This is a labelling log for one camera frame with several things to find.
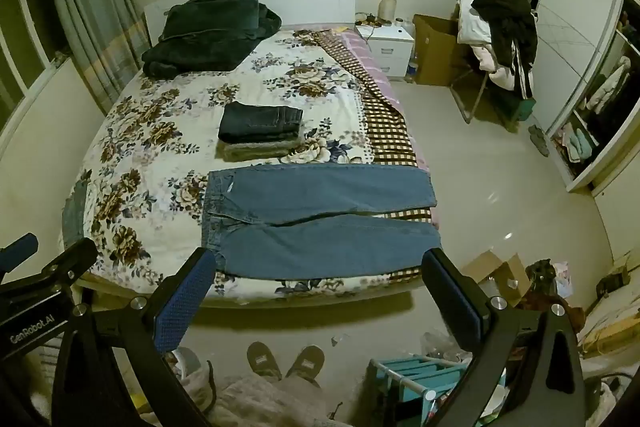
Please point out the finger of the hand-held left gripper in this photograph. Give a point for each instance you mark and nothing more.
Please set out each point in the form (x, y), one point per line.
(21, 247)
(70, 263)

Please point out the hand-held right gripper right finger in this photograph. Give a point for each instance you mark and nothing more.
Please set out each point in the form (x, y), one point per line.
(452, 302)

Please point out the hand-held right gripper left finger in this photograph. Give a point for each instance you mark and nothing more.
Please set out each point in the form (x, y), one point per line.
(185, 302)

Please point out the blue denim pants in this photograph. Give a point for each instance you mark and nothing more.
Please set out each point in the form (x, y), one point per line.
(325, 199)

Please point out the folded grey-brown pants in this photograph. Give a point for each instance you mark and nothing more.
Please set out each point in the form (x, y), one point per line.
(250, 149)

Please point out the folded dark pants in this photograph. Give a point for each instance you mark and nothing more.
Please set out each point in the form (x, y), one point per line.
(260, 119)

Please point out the open cardboard box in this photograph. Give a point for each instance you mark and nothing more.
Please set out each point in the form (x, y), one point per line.
(492, 269)

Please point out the teal storage rack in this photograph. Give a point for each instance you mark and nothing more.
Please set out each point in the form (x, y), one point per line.
(415, 377)

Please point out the brown slipper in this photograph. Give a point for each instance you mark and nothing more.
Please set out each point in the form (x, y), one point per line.
(262, 359)
(306, 364)

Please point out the dark bag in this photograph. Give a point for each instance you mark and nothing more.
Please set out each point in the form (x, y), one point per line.
(547, 279)

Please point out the person's legs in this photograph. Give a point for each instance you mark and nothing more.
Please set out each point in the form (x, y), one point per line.
(270, 404)

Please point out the pair of grey slippers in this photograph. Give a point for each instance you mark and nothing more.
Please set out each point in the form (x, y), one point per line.
(539, 139)

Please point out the metal folding chair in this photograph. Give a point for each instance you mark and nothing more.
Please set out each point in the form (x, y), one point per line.
(472, 94)

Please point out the white framed window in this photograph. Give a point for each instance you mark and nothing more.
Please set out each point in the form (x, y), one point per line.
(20, 32)

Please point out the plastic water bottle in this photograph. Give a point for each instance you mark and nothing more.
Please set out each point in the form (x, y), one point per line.
(412, 67)

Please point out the pink garment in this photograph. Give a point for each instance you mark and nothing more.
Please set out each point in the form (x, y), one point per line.
(492, 64)

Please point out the grey-green curtain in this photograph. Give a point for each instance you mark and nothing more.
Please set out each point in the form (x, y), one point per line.
(90, 7)

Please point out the tall cardboard box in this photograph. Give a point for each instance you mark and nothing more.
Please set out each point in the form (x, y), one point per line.
(435, 52)

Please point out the white nightstand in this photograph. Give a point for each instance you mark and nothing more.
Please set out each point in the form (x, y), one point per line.
(392, 49)

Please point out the dark green blanket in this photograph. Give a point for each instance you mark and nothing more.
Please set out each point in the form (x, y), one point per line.
(210, 32)

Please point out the white garment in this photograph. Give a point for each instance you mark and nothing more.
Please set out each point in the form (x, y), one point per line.
(472, 19)

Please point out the white wardrobe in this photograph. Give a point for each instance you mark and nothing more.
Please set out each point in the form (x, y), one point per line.
(575, 37)

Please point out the beige cylindrical jar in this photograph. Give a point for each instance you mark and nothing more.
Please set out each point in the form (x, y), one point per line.
(388, 9)

